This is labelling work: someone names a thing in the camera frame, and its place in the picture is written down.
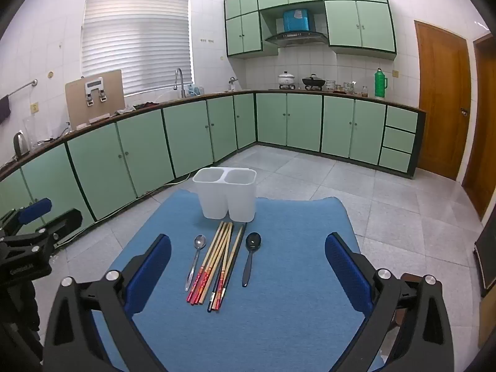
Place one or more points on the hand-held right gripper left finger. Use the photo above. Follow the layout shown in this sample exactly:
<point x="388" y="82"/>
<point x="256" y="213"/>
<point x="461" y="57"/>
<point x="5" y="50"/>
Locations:
<point x="149" y="273"/>

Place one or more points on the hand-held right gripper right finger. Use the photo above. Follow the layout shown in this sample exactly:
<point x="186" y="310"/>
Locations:
<point x="345" y="273"/>

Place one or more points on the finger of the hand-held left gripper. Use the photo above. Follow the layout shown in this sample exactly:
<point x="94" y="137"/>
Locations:
<point x="64" y="223"/>
<point x="35" y="209"/>

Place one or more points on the metal spoon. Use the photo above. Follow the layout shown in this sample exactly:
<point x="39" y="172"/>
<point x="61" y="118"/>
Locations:
<point x="195" y="259"/>

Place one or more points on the red patterned bamboo chopstick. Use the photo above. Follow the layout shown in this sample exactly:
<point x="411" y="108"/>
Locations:
<point x="205" y="262"/>
<point x="209" y="262"/>

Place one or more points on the red orange banded chopstick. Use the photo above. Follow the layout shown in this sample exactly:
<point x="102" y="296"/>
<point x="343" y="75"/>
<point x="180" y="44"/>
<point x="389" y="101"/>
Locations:
<point x="224" y="267"/>
<point x="214" y="263"/>

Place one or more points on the black chopstick with silver band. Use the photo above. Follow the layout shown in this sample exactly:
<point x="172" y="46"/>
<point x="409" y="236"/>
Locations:
<point x="228" y="265"/>
<point x="237" y="248"/>

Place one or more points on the black plastic spoon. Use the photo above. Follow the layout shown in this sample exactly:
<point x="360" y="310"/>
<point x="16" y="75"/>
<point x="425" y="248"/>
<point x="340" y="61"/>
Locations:
<point x="251" y="254"/>

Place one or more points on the white two-compartment utensil holder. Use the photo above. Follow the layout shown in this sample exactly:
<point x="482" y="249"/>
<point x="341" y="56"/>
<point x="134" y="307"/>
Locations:
<point x="226" y="197"/>

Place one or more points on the dark electric kettle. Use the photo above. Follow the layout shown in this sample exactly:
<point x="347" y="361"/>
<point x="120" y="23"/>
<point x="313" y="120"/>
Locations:
<point x="20" y="145"/>

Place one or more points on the clear plastic pitcher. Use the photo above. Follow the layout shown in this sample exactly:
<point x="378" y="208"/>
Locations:
<point x="37" y="131"/>

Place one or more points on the dark hanging towel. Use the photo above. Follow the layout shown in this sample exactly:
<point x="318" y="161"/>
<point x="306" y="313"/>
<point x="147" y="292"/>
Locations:
<point x="4" y="109"/>

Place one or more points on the long green base cabinet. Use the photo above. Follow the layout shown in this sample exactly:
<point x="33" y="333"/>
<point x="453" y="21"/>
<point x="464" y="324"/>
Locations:
<point x="143" y="151"/>

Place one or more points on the metal towel bar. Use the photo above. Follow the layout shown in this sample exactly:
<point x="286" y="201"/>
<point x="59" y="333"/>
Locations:
<point x="21" y="87"/>

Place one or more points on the wooden board with white clamp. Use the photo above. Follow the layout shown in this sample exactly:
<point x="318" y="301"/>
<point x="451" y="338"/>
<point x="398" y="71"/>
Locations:
<point x="112" y="93"/>

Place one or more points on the black box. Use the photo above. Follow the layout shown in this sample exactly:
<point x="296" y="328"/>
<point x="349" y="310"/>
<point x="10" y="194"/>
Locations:
<point x="486" y="259"/>

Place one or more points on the green base cabinet with drawers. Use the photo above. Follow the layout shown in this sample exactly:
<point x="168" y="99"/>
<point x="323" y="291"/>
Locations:
<point x="337" y="128"/>

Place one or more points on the metal kitchen faucet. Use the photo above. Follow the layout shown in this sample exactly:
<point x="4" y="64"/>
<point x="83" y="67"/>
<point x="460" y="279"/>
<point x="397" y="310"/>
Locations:
<point x="179" y="81"/>

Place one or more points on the glass jar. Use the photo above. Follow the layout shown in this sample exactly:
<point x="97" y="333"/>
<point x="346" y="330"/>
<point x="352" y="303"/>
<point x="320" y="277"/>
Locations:
<point x="348" y="88"/>

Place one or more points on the green thermos flask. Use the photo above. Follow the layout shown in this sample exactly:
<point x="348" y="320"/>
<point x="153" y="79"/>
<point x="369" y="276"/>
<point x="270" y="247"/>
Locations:
<point x="380" y="85"/>

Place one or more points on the white window blind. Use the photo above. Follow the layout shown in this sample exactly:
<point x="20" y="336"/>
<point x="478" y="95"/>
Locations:
<point x="135" y="44"/>

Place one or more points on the black wok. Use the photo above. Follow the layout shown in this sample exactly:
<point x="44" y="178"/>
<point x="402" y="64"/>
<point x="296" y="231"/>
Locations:
<point x="314" y="82"/>

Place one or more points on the brown wooden door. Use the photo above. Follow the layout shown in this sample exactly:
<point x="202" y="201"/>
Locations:
<point x="441" y="100"/>
<point x="484" y="131"/>

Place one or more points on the white lidded pot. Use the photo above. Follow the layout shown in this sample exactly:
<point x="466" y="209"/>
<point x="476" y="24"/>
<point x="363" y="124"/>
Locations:
<point x="287" y="80"/>

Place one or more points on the range hood with blue cover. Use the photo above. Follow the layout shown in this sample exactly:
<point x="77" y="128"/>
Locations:
<point x="296" y="27"/>

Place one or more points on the yellow wall socket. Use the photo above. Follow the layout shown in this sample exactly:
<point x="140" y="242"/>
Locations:
<point x="35" y="107"/>

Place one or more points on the green wall cabinets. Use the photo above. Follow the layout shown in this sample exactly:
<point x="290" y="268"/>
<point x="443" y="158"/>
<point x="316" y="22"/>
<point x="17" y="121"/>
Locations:
<point x="356" y="19"/>

